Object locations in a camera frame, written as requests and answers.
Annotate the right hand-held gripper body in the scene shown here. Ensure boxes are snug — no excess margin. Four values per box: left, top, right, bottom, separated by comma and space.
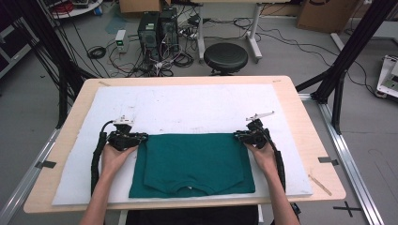
245, 111, 276, 149

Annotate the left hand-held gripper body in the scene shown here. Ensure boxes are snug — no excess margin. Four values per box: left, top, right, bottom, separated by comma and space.
107, 114, 140, 152

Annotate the green long-sleeve shirt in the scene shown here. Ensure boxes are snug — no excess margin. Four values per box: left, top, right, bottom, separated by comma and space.
129, 133, 256, 199

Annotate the person's left hand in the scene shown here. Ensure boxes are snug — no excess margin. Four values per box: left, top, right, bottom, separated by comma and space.
100, 143, 139, 179

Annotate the person's right hand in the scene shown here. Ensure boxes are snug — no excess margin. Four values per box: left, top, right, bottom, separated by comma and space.
244, 142, 278, 178

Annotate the white foam mat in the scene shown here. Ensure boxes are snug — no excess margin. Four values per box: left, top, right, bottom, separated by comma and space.
51, 83, 314, 206

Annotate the black tape strip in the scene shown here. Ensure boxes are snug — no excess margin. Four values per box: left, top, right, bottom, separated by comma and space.
35, 159, 57, 170
317, 156, 340, 167

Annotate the black round stool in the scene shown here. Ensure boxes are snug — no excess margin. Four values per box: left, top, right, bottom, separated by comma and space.
204, 42, 249, 77

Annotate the beige tape strip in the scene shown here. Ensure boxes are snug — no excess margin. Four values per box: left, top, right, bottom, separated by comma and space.
308, 173, 333, 197

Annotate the person's dark clothing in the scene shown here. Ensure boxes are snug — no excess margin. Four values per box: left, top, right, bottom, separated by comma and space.
125, 205, 261, 225

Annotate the white power supply unit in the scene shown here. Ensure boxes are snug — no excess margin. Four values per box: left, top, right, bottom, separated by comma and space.
115, 29, 130, 53

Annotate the black computer tower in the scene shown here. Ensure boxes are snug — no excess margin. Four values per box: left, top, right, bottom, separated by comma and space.
137, 11, 161, 55
159, 7, 180, 53

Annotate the white desk with metal legs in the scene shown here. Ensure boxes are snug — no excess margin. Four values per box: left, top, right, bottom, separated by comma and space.
187, 0, 295, 64

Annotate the black tape cross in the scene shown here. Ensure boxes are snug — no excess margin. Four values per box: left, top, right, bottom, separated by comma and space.
332, 201, 362, 218

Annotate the open cardboard box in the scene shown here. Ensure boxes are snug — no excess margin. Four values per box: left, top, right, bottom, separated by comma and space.
119, 0, 172, 14

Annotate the round white table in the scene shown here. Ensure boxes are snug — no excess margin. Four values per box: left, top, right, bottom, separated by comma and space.
51, 0, 104, 20

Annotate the large cardboard box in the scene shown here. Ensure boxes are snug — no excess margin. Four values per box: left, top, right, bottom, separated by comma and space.
296, 0, 360, 35

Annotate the white machine base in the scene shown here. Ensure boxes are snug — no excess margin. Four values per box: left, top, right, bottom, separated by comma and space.
375, 54, 398, 99

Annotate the grey cabinet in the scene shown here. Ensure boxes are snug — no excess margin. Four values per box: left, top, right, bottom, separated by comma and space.
0, 22, 34, 79

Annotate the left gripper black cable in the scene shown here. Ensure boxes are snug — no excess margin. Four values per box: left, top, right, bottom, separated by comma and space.
90, 120, 115, 197

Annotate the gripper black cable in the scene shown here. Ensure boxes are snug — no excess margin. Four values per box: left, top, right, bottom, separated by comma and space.
90, 120, 115, 197
263, 127, 287, 192

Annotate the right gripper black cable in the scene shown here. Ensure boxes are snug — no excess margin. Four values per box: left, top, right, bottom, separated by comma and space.
263, 127, 287, 192

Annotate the tangle of floor cables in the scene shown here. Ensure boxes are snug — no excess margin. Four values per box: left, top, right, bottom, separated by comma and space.
107, 40, 195, 78

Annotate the coiled black cable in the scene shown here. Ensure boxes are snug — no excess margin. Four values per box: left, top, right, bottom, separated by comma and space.
86, 45, 107, 60

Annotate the black metal frame stand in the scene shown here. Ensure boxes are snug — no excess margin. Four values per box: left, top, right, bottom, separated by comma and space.
295, 0, 398, 135
31, 0, 98, 129

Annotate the aluminium floor rail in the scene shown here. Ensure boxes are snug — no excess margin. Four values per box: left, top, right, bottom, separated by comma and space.
298, 93, 385, 225
0, 128, 61, 225

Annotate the long black floor cable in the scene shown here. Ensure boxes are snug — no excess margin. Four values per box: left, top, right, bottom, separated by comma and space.
259, 18, 376, 95

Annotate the red cable bundle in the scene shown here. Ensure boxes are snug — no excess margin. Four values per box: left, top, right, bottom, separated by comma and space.
51, 2, 75, 14

